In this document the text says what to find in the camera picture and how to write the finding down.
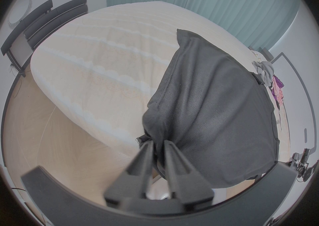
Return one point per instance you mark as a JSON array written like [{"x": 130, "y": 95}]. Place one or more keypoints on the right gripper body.
[{"x": 295, "y": 158}]

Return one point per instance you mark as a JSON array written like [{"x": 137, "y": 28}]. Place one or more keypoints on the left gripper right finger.
[{"x": 187, "y": 185}]

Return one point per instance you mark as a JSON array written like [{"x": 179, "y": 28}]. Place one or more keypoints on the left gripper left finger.
[{"x": 132, "y": 185}]

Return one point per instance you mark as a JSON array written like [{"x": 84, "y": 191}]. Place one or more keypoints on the black T-shirt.
[{"x": 211, "y": 108}]

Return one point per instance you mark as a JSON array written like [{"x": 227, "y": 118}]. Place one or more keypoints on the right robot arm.
[{"x": 306, "y": 170}]

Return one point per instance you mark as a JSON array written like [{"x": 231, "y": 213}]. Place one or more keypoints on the pile of clothes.
[{"x": 277, "y": 90}]

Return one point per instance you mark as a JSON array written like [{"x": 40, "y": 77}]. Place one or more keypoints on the bed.
[{"x": 99, "y": 70}]

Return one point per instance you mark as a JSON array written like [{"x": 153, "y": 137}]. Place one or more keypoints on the grey garment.
[{"x": 265, "y": 71}]

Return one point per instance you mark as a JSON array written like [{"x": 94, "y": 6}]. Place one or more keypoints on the white printed pillow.
[{"x": 256, "y": 55}]

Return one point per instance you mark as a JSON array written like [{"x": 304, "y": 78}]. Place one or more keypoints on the black white dressing table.
[{"x": 22, "y": 30}]

